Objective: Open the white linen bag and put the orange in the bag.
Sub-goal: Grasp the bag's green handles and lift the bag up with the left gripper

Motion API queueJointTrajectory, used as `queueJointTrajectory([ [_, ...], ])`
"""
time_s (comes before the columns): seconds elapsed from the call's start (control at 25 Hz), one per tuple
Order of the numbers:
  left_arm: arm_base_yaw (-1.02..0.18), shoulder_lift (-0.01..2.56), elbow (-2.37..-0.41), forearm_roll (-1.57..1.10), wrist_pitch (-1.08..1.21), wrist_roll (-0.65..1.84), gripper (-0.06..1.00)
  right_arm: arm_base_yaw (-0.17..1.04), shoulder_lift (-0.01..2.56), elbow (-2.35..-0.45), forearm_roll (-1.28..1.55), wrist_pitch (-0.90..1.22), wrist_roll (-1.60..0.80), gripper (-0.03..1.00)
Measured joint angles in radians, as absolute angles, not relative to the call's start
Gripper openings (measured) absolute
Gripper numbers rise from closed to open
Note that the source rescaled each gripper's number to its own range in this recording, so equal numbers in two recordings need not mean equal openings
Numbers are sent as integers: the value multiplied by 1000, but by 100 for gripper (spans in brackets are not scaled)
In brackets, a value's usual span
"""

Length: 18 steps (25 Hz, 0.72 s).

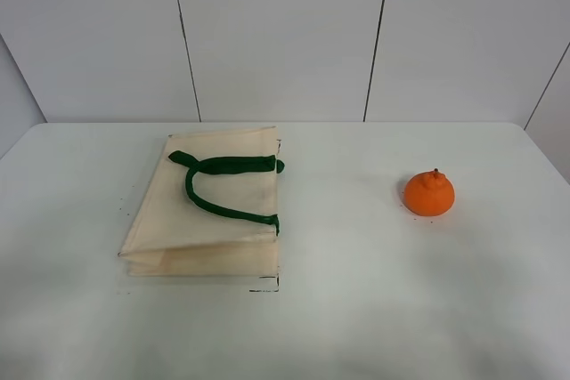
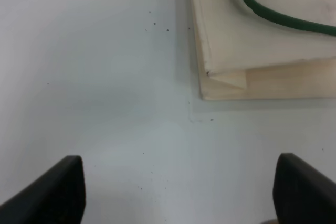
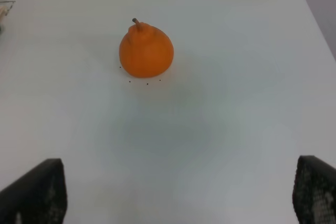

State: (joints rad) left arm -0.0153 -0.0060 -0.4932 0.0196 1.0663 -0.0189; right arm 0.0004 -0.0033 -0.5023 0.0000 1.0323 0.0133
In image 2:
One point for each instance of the white linen bag green handles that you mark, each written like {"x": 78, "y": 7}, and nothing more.
{"x": 243, "y": 56}

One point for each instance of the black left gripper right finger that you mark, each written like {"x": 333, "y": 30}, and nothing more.
{"x": 301, "y": 194}

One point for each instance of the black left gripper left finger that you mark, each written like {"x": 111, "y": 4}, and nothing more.
{"x": 57, "y": 196}

